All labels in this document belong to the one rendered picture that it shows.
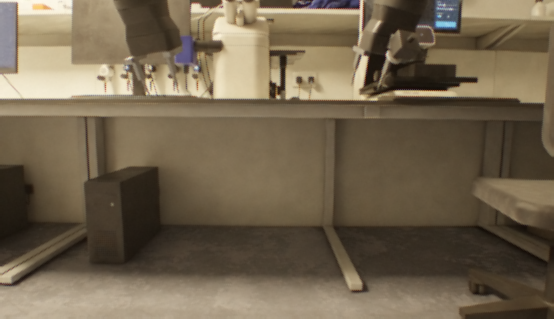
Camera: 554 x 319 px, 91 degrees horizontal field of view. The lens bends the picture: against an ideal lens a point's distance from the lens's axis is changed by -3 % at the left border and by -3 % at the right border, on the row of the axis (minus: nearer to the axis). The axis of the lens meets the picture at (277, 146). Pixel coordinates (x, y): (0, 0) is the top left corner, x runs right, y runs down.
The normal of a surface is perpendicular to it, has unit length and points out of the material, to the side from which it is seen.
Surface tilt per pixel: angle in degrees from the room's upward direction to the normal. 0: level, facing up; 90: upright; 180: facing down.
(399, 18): 122
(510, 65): 90
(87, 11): 86
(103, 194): 90
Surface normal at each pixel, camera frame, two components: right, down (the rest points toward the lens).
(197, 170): 0.00, 0.10
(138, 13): -0.07, 0.61
